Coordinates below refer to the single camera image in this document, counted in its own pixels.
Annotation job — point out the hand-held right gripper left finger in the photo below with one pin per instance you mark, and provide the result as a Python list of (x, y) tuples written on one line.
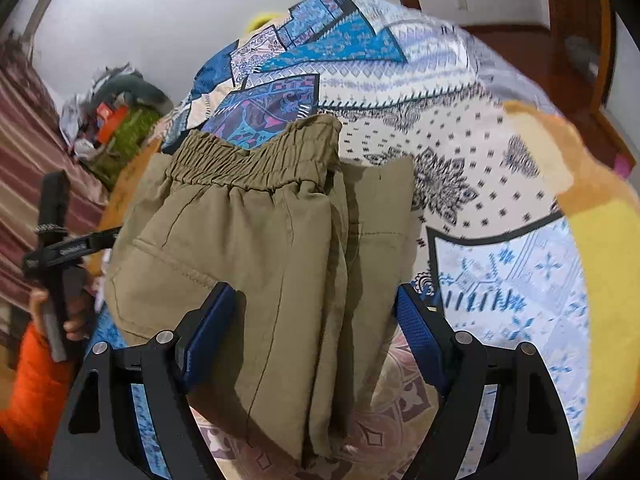
[(210, 330)]

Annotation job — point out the khaki pants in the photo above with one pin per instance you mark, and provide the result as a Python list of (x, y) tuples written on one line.
[(225, 240)]

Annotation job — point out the white wall socket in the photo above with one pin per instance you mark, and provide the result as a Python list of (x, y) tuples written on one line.
[(463, 4)]

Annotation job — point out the yellow orange plush blanket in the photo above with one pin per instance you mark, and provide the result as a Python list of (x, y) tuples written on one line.
[(600, 240)]

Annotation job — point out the pile of grey clothes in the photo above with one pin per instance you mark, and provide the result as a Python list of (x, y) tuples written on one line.
[(82, 105)]

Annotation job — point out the person's left forearm orange sleeve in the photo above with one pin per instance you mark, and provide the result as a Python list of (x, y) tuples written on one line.
[(35, 395)]

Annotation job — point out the grey neck pillow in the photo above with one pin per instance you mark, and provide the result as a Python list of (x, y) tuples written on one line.
[(137, 90)]

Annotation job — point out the yellow foam arch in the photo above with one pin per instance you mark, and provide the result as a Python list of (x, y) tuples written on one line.
[(265, 20)]

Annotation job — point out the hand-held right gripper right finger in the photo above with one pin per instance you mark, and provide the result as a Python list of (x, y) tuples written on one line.
[(417, 330)]

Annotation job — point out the orange box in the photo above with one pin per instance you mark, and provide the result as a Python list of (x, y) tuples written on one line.
[(110, 120)]

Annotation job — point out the wooden lap desk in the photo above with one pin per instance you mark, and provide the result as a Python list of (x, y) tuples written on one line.
[(132, 175)]

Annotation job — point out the blue patchwork blanket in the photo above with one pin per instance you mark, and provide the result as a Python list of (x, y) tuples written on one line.
[(475, 160)]

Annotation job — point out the green fabric storage bag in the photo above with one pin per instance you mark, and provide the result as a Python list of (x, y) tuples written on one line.
[(130, 135)]

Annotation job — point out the person's left hand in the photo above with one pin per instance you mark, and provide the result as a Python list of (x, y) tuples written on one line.
[(77, 310)]

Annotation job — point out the wooden bed post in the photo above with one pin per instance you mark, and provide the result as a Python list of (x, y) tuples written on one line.
[(408, 0)]

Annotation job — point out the striped pink curtain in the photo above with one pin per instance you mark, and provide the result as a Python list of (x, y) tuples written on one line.
[(35, 150)]

